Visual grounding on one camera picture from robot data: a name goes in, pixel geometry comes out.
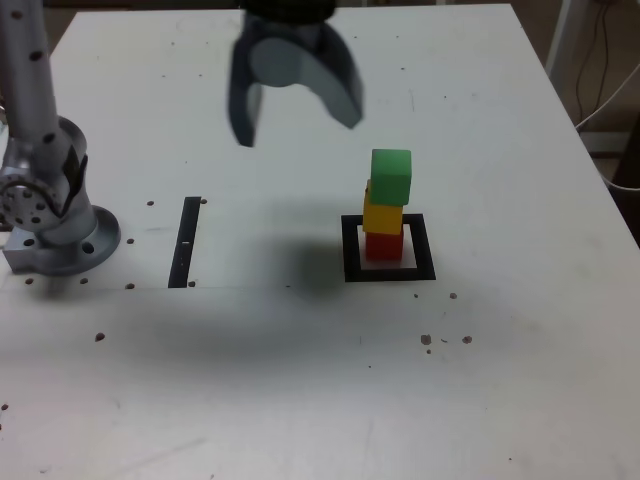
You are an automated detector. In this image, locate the black tape square outline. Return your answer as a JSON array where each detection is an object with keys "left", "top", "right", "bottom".
[{"left": 340, "top": 213, "right": 437, "bottom": 283}]

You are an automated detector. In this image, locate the green cube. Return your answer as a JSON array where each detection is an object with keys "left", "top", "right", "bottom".
[{"left": 370, "top": 148, "right": 413, "bottom": 206}]

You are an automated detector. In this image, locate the yellow cube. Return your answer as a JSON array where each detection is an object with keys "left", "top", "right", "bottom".
[{"left": 362, "top": 179, "right": 404, "bottom": 235}]

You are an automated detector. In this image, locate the thin black hanging cable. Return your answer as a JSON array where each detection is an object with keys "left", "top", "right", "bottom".
[
  {"left": 574, "top": 2, "right": 601, "bottom": 121},
  {"left": 597, "top": 2, "right": 611, "bottom": 111}
]

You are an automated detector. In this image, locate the white frame post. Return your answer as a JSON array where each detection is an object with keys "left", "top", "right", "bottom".
[{"left": 543, "top": 0, "right": 575, "bottom": 94}]

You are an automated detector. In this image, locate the red cube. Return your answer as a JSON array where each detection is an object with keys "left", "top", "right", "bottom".
[{"left": 364, "top": 230, "right": 404, "bottom": 262}]

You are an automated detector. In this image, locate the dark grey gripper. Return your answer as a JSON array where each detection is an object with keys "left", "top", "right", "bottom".
[{"left": 226, "top": 14, "right": 365, "bottom": 148}]

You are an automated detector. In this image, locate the black tape strip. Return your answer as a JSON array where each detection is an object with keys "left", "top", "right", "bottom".
[{"left": 167, "top": 196, "right": 203, "bottom": 289}]

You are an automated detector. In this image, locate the white cable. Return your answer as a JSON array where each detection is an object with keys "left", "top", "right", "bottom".
[
  {"left": 597, "top": 164, "right": 640, "bottom": 192},
  {"left": 574, "top": 63, "right": 640, "bottom": 130}
]

